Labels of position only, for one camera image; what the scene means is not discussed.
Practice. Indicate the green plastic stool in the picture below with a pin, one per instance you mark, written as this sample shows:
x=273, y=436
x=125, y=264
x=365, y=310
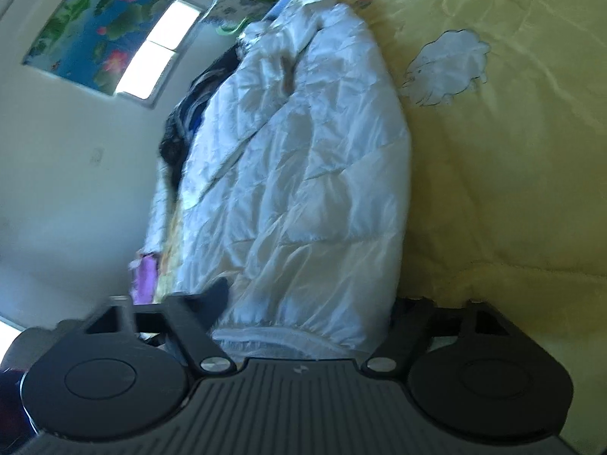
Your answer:
x=230, y=29

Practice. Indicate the purple cloth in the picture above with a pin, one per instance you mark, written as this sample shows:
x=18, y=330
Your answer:
x=144, y=279

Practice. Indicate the window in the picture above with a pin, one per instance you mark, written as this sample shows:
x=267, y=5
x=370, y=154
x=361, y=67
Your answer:
x=161, y=52

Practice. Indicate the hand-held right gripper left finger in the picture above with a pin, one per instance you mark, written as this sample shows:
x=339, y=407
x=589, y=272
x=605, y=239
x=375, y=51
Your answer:
x=217, y=296

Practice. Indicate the light blue sheet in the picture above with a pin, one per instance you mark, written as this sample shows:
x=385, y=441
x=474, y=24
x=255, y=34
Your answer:
x=284, y=7

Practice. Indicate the yellow printed blanket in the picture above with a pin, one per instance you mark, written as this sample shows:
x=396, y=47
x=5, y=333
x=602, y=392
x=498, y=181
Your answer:
x=498, y=151

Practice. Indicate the patterned pillow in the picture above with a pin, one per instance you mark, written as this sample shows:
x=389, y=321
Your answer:
x=232, y=9

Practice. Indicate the white puffer jacket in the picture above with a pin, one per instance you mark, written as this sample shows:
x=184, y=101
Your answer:
x=303, y=175

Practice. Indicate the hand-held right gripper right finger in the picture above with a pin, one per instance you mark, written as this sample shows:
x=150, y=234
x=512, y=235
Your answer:
x=412, y=323

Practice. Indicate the pile of dark clothes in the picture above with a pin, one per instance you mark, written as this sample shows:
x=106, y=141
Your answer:
x=185, y=118

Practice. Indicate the lotus wall poster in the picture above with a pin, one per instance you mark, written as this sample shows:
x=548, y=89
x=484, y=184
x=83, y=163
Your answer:
x=99, y=19

